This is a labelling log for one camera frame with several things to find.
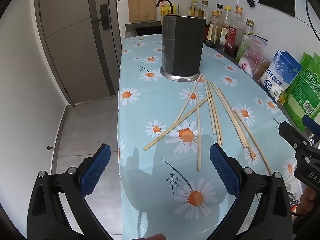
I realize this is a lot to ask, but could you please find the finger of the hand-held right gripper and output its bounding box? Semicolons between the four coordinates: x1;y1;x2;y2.
302;115;320;137
278;121;312;153

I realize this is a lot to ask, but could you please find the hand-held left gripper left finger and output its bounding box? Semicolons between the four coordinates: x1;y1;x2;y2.
27;143;118;240

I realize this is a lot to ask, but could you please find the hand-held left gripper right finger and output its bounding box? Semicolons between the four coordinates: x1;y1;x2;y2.
207;143;293;240

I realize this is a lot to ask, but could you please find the group of wooden chopsticks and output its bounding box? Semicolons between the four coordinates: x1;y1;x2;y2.
143;74;272;176

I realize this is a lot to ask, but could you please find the black cylindrical utensil holder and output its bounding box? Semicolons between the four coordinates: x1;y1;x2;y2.
159;15;202;82

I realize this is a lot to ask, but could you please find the person's right hand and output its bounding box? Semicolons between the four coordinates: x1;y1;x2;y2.
299;188;320;214

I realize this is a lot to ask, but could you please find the person's left hand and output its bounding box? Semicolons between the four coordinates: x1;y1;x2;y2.
139;233;166;240

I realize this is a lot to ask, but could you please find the green sugar bag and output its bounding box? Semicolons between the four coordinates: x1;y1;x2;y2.
284;52;320;132

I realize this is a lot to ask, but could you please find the white and blue salt bag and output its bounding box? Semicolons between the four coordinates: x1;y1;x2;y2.
259;50;303;102

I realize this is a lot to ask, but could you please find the jar of brown powder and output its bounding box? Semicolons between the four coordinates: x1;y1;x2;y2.
255;58;272;80

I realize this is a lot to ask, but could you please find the clear plastic bag white powder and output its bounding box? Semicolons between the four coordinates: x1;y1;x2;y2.
237;35;268;77

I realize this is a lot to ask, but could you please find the blue daisy print tablecloth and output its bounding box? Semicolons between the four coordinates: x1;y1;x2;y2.
117;34;304;240

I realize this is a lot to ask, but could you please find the tall bottle red label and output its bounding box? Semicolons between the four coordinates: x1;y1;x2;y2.
224;6;245;58

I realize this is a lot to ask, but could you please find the sauce bottle yellow cap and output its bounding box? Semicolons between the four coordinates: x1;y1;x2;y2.
220;6;232;47

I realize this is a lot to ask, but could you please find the grey door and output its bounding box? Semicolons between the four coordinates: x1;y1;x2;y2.
35;0;123;107

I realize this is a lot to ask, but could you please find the kitchen sink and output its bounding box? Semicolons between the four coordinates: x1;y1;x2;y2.
125;21;163;39

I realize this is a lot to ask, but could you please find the clear cooking oil bottle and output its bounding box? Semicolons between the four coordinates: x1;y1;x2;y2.
188;0;198;17

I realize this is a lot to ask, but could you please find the wooden cutting board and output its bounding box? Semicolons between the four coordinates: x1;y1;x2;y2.
128;0;157;22

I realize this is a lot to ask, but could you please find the black curved faucet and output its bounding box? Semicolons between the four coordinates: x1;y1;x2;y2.
156;0;175;15

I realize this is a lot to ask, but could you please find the black cable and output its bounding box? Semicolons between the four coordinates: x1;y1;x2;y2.
306;0;320;42

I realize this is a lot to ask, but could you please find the black wall socket panel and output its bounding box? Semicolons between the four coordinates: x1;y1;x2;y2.
259;0;296;17

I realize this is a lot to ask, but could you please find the black door handle lock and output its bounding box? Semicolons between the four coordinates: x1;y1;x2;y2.
91;4;110;30

